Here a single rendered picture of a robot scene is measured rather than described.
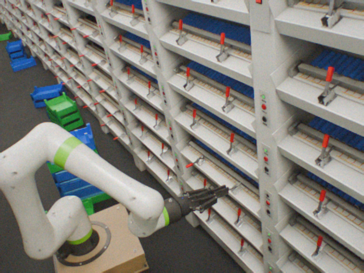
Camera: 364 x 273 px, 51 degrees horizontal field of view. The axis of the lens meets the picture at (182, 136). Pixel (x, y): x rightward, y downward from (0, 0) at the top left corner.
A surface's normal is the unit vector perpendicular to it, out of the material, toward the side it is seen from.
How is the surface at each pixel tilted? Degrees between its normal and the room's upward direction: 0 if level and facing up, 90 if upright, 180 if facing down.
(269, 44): 90
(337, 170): 21
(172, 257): 0
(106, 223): 2
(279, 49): 90
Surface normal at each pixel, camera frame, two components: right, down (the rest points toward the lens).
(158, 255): -0.15, -0.83
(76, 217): 0.84, 0.11
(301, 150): -0.44, -0.64
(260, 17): -0.84, 0.39
